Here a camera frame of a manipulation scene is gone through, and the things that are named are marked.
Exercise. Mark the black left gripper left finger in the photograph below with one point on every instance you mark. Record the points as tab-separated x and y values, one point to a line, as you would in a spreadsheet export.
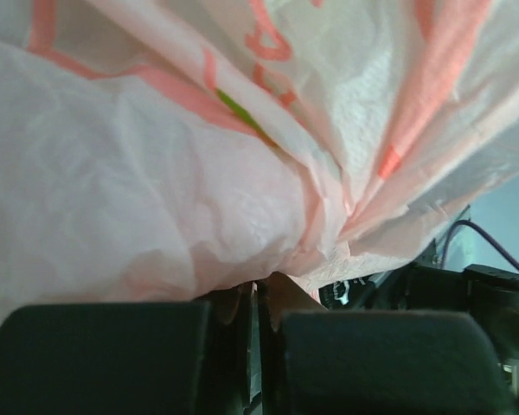
109	358

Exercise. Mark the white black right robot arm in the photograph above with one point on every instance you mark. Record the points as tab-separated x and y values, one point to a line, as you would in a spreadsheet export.
489	296

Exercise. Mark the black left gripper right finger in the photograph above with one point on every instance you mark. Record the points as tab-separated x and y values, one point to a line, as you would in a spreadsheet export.
389	362

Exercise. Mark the pink plastic bag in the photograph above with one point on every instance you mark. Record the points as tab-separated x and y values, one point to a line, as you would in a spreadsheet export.
159	150

